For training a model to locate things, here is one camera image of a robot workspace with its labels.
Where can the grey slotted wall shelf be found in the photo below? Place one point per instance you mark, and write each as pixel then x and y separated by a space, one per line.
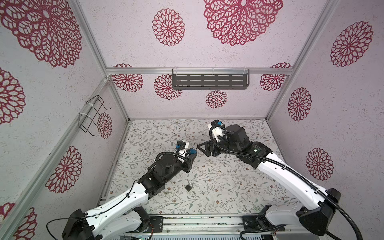
pixel 210 80

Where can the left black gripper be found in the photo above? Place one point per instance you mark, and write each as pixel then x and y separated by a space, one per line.
pixel 188 162

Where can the black wire wall basket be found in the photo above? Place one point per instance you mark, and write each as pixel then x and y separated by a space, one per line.
pixel 87 120

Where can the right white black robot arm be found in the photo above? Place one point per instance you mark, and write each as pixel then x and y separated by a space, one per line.
pixel 315 210

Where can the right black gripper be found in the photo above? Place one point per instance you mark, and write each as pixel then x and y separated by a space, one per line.
pixel 208 146

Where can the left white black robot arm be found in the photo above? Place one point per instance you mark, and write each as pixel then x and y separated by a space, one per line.
pixel 125 213

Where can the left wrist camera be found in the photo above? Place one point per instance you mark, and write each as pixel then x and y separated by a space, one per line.
pixel 182 147

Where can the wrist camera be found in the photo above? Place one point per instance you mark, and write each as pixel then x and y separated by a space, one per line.
pixel 182 147
pixel 217 130

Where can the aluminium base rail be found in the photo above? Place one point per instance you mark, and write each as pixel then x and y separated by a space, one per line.
pixel 196 227

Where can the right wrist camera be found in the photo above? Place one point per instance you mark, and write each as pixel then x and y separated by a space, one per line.
pixel 217 130

